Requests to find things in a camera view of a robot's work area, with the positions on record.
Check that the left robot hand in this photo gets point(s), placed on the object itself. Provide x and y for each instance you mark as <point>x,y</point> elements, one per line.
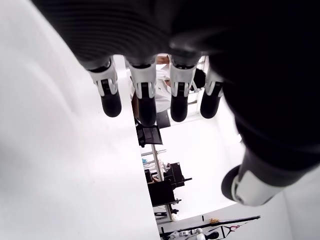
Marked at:
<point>225,37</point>

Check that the seated person white shirt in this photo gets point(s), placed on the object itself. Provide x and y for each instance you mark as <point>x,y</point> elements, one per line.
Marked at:
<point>162,90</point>

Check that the black folding chair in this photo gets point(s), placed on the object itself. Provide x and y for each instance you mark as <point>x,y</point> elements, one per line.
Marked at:
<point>150,136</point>

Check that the black equipment case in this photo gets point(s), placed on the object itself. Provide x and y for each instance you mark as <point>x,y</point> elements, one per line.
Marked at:
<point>176,175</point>

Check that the black cabinet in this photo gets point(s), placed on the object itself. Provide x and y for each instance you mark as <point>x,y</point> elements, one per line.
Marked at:
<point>161,193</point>

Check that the small orange object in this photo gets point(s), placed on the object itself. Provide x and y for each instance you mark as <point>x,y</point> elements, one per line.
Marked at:
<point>214,220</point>

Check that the black wheeled robot stand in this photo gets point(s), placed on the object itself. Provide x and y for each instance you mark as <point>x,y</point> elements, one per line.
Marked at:
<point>227,221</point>

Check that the white humanoid robot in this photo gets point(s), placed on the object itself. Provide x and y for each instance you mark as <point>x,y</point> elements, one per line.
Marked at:
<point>186,234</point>

